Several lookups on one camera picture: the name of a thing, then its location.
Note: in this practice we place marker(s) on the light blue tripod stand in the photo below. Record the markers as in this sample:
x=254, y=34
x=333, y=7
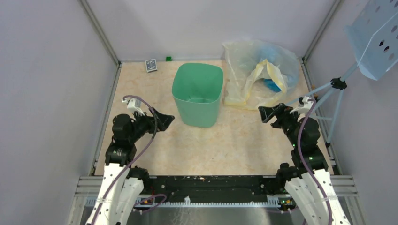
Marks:
x=335, y=85

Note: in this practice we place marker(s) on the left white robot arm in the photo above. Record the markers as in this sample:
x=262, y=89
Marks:
x=121, y=183

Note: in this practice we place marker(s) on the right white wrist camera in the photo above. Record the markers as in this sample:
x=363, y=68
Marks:
x=304, y=105

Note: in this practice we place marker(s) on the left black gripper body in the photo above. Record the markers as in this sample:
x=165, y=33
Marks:
x=142, y=124

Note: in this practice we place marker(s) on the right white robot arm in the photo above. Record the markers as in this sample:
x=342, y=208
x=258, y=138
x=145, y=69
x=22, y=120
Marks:
x=308, y=180

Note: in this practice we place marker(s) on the clear yellow plastic bag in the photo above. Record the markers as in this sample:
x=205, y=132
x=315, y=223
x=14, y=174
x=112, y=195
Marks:
x=245, y=88

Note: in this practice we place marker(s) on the blue plastic trash bag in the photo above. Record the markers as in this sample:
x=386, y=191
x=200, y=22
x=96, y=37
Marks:
x=280, y=68

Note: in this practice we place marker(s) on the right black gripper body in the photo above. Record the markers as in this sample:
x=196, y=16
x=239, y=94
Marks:
x=287, y=122

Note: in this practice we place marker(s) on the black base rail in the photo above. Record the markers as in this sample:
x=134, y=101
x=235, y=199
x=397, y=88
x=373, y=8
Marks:
x=219, y=189

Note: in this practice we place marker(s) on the playing card box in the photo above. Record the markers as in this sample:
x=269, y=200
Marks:
x=151, y=65

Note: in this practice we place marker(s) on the green plastic trash bin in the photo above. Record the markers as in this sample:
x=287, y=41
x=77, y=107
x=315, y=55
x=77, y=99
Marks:
x=197, y=90

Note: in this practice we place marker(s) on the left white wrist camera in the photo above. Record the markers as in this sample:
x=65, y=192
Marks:
x=133, y=105

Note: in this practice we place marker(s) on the perforated light blue panel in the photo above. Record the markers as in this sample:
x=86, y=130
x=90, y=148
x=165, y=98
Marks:
x=374, y=38

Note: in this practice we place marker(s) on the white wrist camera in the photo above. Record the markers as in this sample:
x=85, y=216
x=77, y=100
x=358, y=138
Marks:
x=304, y=105
x=133, y=105

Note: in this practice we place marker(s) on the white toothed cable strip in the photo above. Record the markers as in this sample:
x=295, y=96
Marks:
x=186, y=203

